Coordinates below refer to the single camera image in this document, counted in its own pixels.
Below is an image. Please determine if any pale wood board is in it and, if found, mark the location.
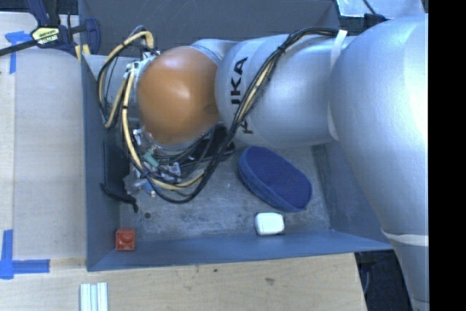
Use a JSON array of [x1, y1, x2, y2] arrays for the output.
[[13, 51, 88, 260]]

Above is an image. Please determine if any blue oval case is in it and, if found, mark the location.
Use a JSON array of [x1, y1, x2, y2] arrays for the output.
[[237, 146, 313, 213]]

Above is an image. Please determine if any small red block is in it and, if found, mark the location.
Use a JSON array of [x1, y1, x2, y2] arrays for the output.
[[115, 227, 137, 252]]

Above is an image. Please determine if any small white box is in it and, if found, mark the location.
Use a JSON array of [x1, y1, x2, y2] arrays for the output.
[[254, 212, 286, 237]]

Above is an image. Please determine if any grey metal bin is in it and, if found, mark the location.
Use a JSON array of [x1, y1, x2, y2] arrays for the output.
[[76, 0, 393, 272]]

